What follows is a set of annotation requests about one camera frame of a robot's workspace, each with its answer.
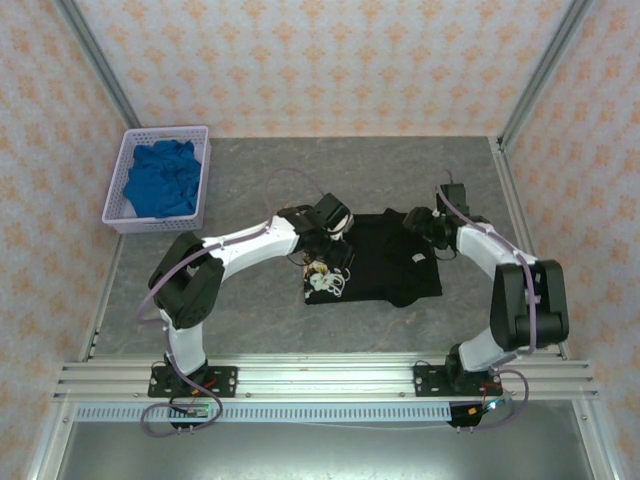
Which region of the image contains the steel sheet lower panel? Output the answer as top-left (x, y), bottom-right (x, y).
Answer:
top-left (54, 422), bottom-right (601, 480)

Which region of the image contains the blue crumpled cloth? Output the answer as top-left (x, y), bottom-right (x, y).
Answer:
top-left (123, 139), bottom-right (201, 220)

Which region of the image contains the aluminium frame post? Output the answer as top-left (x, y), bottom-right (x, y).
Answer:
top-left (54, 0), bottom-right (144, 131)
top-left (497, 0), bottom-right (594, 151)

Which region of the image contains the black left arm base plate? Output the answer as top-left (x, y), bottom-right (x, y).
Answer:
top-left (148, 366), bottom-right (239, 399)

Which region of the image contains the lavender plastic basket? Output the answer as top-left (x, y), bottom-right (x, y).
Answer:
top-left (101, 125), bottom-right (211, 235)

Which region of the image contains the aluminium table side rail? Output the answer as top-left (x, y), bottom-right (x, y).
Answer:
top-left (77, 234), bottom-right (126, 361)
top-left (492, 137), bottom-right (571, 359)

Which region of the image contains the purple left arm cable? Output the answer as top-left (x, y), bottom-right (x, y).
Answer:
top-left (138, 168), bottom-right (334, 439)

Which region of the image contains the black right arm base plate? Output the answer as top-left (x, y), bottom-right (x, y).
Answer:
top-left (413, 364), bottom-right (506, 399)

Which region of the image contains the small green circuit board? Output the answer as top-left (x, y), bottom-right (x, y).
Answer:
top-left (467, 397), bottom-right (511, 419)
top-left (169, 403), bottom-right (211, 419)

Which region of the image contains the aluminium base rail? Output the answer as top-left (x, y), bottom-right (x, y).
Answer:
top-left (54, 352), bottom-right (601, 401)

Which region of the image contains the grey slotted cable duct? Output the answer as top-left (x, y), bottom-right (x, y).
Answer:
top-left (74, 402), bottom-right (454, 424)

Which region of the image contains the black t-shirt with floral print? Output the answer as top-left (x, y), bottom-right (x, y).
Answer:
top-left (302, 209), bottom-right (444, 309)

